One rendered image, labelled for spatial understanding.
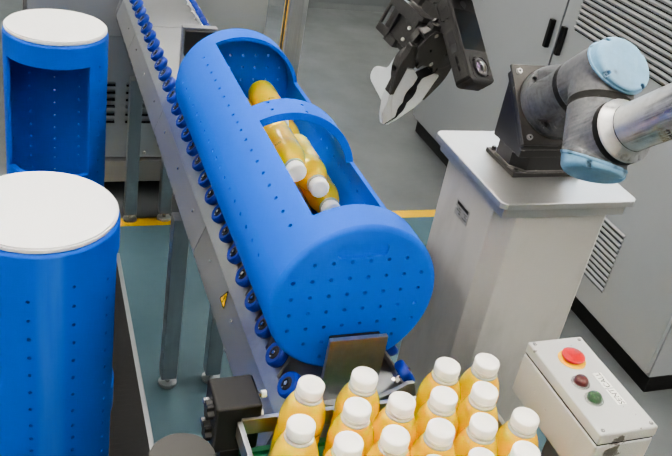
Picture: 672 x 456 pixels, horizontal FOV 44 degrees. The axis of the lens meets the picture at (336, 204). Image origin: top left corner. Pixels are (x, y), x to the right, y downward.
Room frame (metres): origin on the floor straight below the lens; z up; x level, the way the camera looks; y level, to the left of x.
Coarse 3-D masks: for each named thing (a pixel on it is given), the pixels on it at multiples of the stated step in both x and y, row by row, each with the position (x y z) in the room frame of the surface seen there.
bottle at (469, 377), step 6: (468, 372) 1.01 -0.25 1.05; (474, 372) 1.00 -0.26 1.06; (462, 378) 1.01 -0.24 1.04; (468, 378) 1.00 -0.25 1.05; (474, 378) 1.00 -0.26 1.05; (480, 378) 0.99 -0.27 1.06; (486, 378) 0.99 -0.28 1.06; (492, 378) 1.00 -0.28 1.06; (462, 384) 1.00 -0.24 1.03; (468, 384) 0.99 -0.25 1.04; (498, 384) 1.00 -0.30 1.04; (462, 390) 0.99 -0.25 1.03; (468, 390) 0.99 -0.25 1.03; (498, 390) 1.00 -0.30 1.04; (462, 396) 0.99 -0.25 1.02; (498, 396) 1.00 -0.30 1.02
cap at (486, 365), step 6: (480, 354) 1.02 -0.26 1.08; (486, 354) 1.03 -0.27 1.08; (474, 360) 1.01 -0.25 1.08; (480, 360) 1.01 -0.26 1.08; (486, 360) 1.01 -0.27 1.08; (492, 360) 1.01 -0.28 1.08; (498, 360) 1.02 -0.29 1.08; (474, 366) 1.00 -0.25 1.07; (480, 366) 1.00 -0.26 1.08; (486, 366) 1.00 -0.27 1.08; (492, 366) 1.00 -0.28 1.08; (498, 366) 1.00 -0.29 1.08; (480, 372) 0.99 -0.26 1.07; (486, 372) 0.99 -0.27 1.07; (492, 372) 0.99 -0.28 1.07
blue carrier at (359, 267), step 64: (192, 64) 1.76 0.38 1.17; (256, 64) 1.89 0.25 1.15; (192, 128) 1.61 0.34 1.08; (256, 128) 1.40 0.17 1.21; (320, 128) 1.68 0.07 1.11; (256, 192) 1.23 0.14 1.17; (256, 256) 1.12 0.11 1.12; (320, 256) 1.05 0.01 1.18; (384, 256) 1.10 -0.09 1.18; (320, 320) 1.06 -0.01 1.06; (384, 320) 1.11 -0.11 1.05
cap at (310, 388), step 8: (304, 376) 0.90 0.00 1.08; (312, 376) 0.90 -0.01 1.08; (304, 384) 0.88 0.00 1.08; (312, 384) 0.88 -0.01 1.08; (320, 384) 0.89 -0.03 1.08; (296, 392) 0.88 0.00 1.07; (304, 392) 0.87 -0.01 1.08; (312, 392) 0.87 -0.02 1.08; (320, 392) 0.87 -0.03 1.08; (304, 400) 0.87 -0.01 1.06; (312, 400) 0.87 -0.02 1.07
